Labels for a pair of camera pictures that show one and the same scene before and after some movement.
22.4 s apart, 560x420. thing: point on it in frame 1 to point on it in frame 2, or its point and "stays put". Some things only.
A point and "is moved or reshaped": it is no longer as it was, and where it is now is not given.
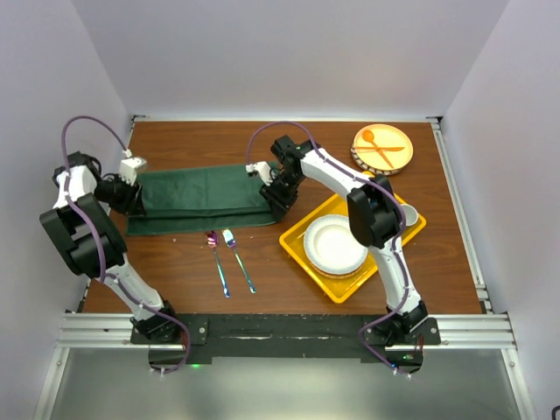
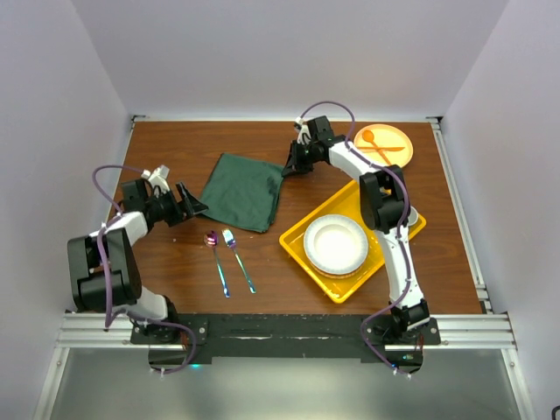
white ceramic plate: x=331 y=247 stays put
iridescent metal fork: x=231 y=242 stays put
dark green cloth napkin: x=200 y=198 is moved or reshaped
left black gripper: x=133 y=197 to x=191 y=206
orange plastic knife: x=386 y=149 stays put
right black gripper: x=278 y=202 to x=294 y=164
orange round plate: x=384 y=136 stays put
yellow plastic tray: x=293 y=241 stays put
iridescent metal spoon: x=212 y=240 stays put
